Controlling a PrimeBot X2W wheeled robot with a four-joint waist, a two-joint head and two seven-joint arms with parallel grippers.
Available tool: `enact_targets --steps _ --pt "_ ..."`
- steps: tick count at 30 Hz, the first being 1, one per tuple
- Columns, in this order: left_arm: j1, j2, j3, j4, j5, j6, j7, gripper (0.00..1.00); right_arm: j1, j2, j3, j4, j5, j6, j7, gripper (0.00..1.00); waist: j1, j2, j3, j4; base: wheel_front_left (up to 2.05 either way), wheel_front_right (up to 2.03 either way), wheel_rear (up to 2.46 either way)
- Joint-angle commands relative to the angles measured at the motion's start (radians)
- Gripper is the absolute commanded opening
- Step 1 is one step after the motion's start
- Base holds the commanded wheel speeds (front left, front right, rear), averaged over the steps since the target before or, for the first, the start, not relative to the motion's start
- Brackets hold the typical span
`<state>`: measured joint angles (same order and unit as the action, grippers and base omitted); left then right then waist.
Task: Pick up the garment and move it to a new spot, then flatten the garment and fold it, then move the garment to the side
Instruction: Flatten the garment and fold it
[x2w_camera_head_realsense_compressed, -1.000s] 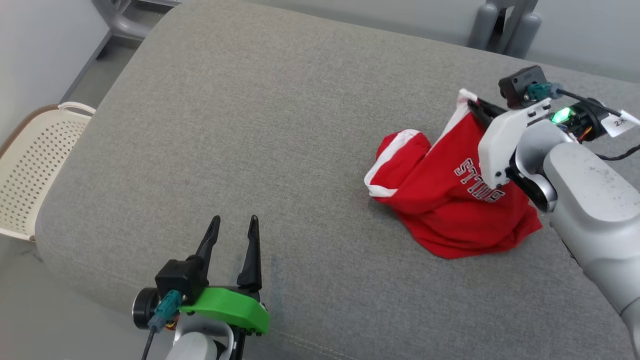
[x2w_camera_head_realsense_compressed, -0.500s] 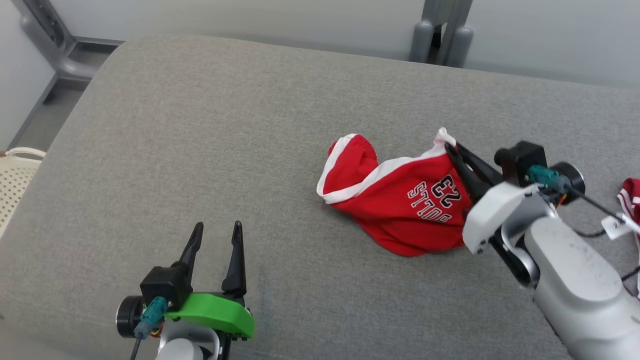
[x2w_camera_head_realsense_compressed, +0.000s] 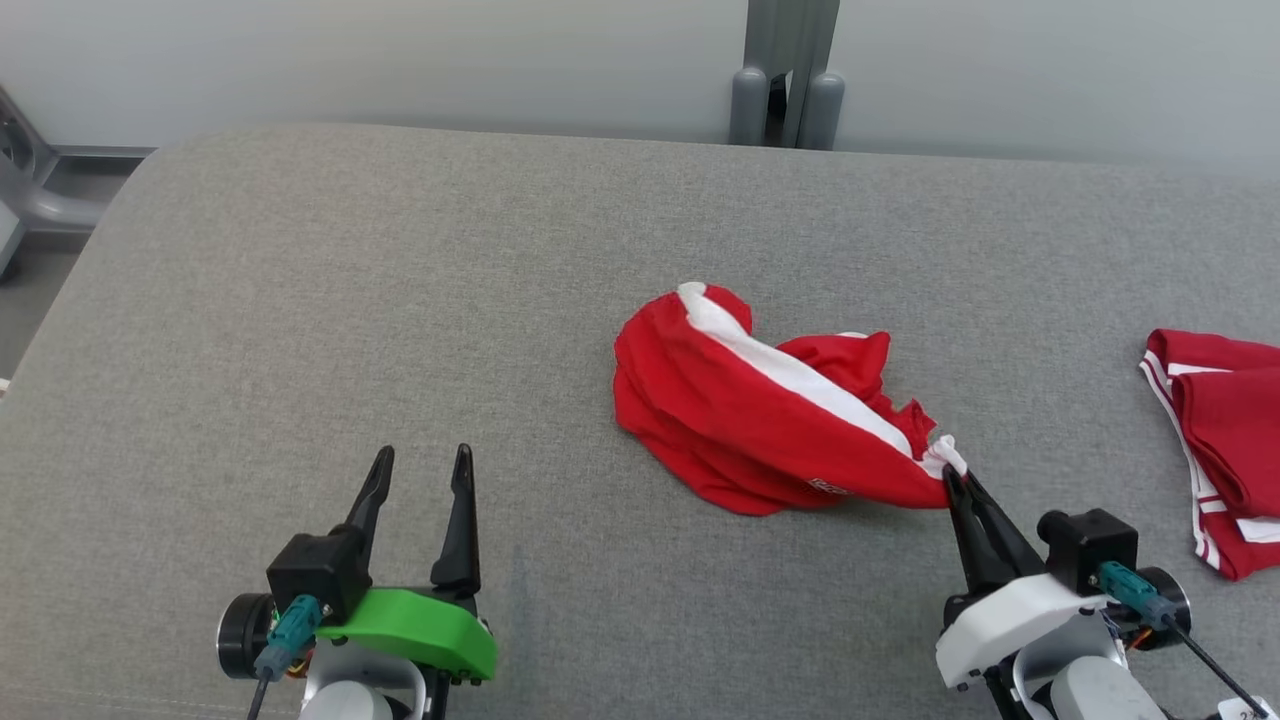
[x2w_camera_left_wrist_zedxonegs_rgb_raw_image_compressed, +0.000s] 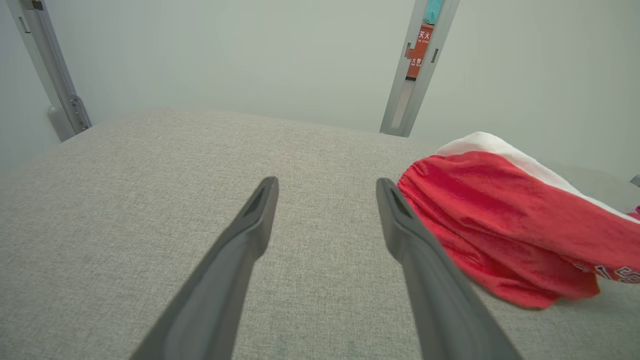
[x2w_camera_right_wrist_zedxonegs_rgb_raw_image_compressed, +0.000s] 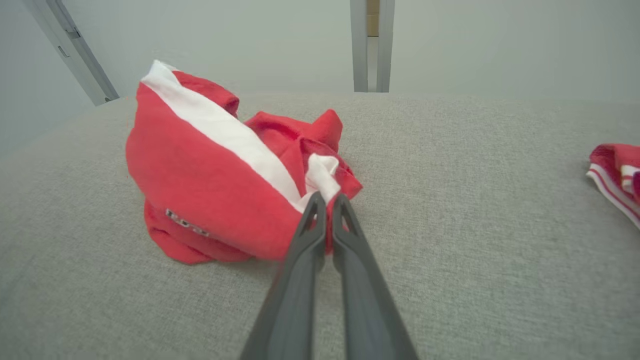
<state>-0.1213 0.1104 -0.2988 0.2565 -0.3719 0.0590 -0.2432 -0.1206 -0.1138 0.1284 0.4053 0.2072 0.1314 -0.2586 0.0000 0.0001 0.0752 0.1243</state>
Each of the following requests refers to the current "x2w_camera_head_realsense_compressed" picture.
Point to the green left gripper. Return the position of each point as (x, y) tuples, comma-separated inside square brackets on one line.
[(420, 625)]

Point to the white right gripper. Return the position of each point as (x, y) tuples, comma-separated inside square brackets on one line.
[(1010, 615)]

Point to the red white basketball jersey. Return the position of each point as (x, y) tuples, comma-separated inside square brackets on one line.
[(1235, 440)]

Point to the red basketball shorts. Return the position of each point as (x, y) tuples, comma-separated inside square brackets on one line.
[(720, 420)]

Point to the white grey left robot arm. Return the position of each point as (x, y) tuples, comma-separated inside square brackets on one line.
[(355, 695)]

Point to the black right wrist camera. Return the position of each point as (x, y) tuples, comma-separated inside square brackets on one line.
[(1090, 540)]

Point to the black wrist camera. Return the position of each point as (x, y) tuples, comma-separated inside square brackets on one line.
[(320, 570), (1090, 540)]

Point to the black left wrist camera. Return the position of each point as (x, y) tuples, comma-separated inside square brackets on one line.
[(320, 570)]

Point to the grey metal floor frame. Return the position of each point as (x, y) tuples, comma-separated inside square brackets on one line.
[(40, 195)]

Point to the grey metal partition post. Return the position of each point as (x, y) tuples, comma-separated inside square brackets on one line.
[(790, 60)]

